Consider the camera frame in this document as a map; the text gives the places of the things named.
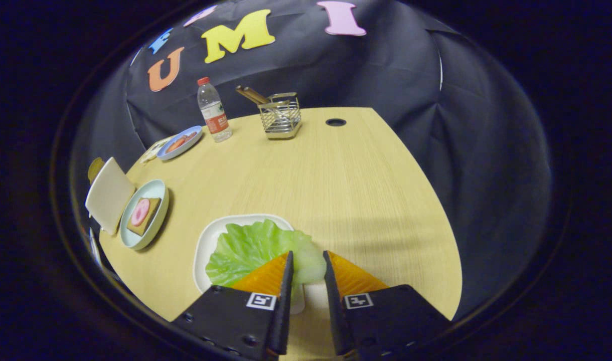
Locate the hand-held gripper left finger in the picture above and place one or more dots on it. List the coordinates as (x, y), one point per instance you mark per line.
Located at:
(236, 321)

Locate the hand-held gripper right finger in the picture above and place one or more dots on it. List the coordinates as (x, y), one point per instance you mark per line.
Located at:
(386, 321)

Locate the green lettuce leaf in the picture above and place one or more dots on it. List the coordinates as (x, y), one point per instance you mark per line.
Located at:
(256, 245)

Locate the pink ham slice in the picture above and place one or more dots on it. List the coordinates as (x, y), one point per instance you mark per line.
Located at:
(140, 212)

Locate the light green round plate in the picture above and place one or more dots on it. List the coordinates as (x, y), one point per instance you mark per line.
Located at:
(153, 190)

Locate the blue round plate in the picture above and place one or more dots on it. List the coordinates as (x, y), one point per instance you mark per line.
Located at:
(160, 155)

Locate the orange tomato slice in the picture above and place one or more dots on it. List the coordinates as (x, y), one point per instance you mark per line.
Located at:
(174, 146)

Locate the white compartment seasoning tray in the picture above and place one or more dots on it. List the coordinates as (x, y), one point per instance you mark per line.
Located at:
(150, 153)

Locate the brown grilled meat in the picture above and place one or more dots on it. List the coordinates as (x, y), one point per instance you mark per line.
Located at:
(188, 136)

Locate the clear plastic water bottle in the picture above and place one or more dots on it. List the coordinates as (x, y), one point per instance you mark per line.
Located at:
(213, 110)

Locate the brown wooden chopstick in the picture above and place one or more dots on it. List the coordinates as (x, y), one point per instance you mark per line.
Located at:
(258, 95)
(248, 94)

